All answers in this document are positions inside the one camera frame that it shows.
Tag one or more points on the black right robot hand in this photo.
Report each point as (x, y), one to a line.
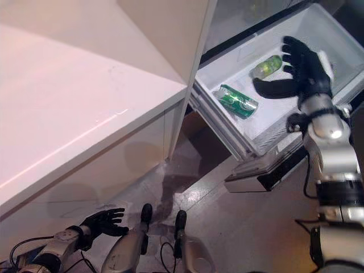
(310, 74)

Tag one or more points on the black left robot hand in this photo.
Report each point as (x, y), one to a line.
(105, 223)

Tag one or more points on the white fridge drawer steel front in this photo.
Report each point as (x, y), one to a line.
(270, 128)

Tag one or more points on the dark green beverage can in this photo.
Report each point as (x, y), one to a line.
(239, 101)

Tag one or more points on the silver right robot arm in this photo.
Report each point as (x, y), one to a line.
(335, 148)

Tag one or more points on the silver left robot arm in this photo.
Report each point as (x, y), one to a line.
(62, 236)

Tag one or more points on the stainless steel fridge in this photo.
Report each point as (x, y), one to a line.
(227, 17)

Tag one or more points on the light green beverage can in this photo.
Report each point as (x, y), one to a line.
(267, 67)

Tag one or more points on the silver right robot leg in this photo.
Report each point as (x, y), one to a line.
(196, 256)

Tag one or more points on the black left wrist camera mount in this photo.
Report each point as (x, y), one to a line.
(81, 241)

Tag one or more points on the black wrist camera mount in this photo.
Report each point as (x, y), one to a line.
(81, 241)
(295, 120)

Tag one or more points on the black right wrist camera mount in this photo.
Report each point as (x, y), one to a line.
(295, 120)

